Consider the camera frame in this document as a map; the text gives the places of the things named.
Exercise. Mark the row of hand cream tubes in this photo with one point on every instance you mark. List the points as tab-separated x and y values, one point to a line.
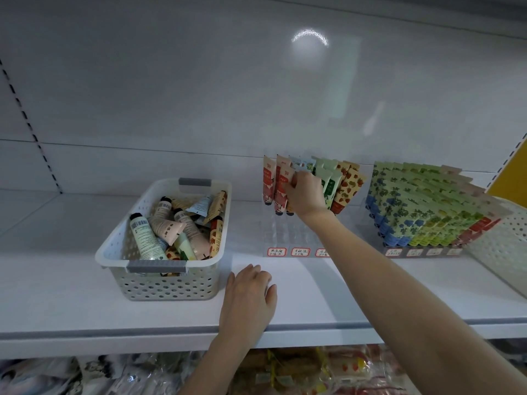
428	201

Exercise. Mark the white metal shelf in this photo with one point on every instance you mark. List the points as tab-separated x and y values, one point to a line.
66	308

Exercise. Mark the clear divider tray with labels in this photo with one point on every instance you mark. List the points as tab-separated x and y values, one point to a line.
277	251

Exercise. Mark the pile of pale hand cream tubes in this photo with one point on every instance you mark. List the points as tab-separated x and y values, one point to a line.
177	230

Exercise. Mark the person's right hand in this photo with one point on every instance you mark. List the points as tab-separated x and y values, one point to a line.
306	195

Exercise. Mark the person's left hand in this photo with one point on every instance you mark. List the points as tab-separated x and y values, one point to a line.
247	307

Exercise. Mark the white perforated plastic basket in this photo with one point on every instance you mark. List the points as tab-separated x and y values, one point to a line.
165	284
506	251

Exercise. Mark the pile of snack packets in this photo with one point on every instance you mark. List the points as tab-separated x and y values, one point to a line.
329	372

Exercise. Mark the person's right forearm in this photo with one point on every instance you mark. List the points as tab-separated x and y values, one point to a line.
428	300

